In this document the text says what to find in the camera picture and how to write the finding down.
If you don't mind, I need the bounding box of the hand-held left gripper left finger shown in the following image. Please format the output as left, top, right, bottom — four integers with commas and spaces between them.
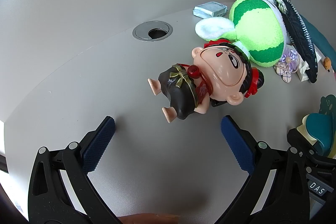
28, 116, 124, 224

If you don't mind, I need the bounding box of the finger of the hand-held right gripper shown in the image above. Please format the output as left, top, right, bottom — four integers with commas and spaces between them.
287, 128, 319, 161

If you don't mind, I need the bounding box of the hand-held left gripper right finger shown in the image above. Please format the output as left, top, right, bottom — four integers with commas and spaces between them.
221, 115, 309, 224

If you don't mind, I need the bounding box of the teal and cream plastic toy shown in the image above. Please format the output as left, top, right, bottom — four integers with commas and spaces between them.
297, 113, 336, 157

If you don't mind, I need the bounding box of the green dinosaur toy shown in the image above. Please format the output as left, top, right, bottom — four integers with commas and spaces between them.
320, 94, 336, 115

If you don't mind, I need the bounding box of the cartoon boy figurine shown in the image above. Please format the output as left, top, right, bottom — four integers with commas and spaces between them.
147, 39, 264, 123

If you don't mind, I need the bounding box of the purple flower hair clip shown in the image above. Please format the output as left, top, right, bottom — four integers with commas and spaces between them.
273, 46, 300, 83

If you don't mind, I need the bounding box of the dark knitted patterned pouch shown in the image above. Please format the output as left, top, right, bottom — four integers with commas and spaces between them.
248, 0, 319, 84

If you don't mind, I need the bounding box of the green striped plush toy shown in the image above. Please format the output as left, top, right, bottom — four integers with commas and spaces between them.
195, 0, 292, 67

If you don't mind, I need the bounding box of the blue-grey tissue pack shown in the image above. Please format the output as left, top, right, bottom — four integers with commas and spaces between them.
193, 1, 227, 18

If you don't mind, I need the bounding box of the silver desk cable grommet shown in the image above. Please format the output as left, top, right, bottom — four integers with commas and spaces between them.
132, 21, 174, 42

